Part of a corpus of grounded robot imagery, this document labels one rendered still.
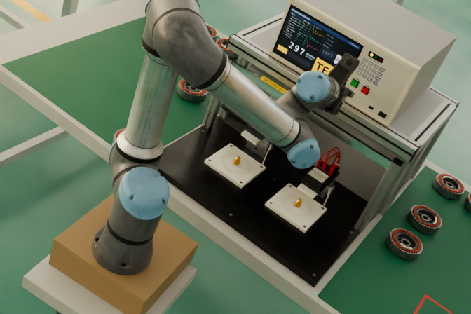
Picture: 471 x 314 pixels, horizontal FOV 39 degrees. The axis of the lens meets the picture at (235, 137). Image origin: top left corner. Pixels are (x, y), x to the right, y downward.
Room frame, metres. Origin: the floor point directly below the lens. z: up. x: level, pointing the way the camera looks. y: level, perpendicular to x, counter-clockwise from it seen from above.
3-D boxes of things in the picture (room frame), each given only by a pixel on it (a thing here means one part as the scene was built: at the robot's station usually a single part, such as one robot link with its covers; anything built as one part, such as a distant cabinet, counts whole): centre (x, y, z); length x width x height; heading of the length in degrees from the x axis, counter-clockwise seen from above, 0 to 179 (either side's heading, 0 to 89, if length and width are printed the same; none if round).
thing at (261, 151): (1.87, -0.09, 0.80); 0.08 x 0.05 x 0.06; 68
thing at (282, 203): (1.65, -0.26, 0.78); 0.15 x 0.15 x 0.01; 68
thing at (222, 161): (1.74, -0.03, 0.78); 0.15 x 0.15 x 0.01; 68
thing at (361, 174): (1.93, -0.24, 0.92); 0.66 x 0.01 x 0.30; 68
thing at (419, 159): (1.94, -0.60, 0.91); 0.28 x 0.03 x 0.32; 158
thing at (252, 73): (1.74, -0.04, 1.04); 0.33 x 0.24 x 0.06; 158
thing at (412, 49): (1.99, -0.28, 1.22); 0.44 x 0.39 x 0.20; 68
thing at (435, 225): (1.85, -0.70, 0.77); 0.11 x 0.11 x 0.04
